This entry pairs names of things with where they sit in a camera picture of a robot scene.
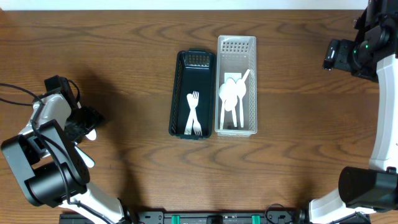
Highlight white fork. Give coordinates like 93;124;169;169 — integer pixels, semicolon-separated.
75;146;95;168
186;92;203;137
183;90;200;136

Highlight white spoon bowl down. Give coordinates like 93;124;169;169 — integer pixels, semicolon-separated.
236;79;246;128

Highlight black plastic basket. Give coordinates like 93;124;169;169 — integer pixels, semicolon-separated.
169;49;216;140

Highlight white spoon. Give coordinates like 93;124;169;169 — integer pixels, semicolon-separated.
85;129;97;141
219;83;228;129
225;96;238;128
224;69;251;99

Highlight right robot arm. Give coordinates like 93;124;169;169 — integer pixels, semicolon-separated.
294;0;397;223

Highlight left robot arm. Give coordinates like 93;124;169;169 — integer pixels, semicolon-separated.
1;75;132;223

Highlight clear plastic basket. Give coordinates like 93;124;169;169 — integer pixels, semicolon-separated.
215;35;257;137

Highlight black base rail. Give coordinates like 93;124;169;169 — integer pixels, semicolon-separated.
59;207;371;224

